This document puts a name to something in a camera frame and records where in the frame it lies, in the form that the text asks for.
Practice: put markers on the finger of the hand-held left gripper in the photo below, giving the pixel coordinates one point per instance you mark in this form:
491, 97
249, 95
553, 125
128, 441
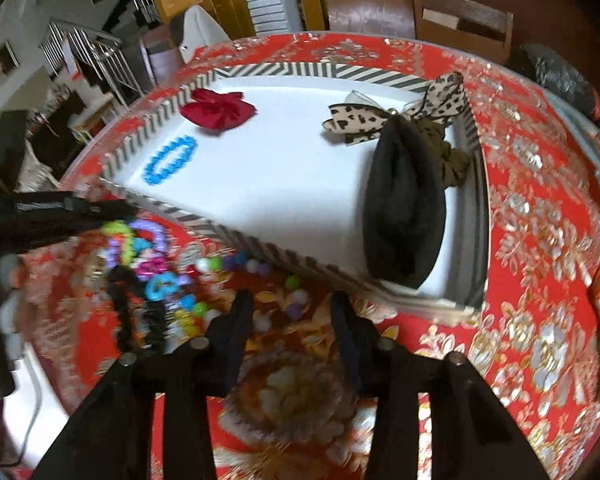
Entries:
45, 232
80, 203

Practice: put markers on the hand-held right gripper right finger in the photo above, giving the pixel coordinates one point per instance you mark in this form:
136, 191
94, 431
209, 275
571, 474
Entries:
351, 350

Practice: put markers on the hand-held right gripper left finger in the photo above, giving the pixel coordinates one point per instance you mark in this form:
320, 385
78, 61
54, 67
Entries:
240, 340

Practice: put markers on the fluffy brown scrunchie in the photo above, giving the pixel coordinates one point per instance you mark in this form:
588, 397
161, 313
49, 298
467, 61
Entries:
290, 385

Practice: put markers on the blue scrunchie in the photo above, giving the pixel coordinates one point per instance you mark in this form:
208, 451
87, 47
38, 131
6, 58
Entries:
152, 175

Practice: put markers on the black knit cloth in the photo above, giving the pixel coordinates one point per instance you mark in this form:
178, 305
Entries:
405, 210

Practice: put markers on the red fabric bow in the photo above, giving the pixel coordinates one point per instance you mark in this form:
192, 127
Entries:
217, 110

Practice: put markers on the striped cardboard box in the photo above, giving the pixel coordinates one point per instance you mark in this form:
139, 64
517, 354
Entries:
290, 180

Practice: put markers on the olive green scrunchie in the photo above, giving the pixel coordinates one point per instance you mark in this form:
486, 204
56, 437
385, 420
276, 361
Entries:
455, 165

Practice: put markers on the leopard print bow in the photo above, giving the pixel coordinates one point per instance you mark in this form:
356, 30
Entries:
355, 122

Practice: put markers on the black sideboard cabinet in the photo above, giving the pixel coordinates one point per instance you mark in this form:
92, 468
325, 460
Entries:
55, 125

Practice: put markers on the small white desk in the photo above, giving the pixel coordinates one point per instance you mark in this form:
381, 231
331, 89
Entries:
92, 112

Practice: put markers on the metal stair railing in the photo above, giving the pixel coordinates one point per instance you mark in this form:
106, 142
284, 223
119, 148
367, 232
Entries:
95, 60

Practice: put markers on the dark wooden chair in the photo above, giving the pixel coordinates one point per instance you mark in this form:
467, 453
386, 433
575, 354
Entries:
162, 57

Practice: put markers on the red floral tablecloth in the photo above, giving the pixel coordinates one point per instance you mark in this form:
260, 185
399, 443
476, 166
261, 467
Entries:
530, 240

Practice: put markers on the black plastic bag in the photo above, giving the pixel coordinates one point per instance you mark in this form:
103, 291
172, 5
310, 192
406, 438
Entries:
555, 75

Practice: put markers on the slatted wooden chair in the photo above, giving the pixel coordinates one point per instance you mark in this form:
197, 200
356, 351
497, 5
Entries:
460, 20

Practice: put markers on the dark round table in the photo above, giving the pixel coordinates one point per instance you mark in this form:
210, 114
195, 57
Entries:
555, 5

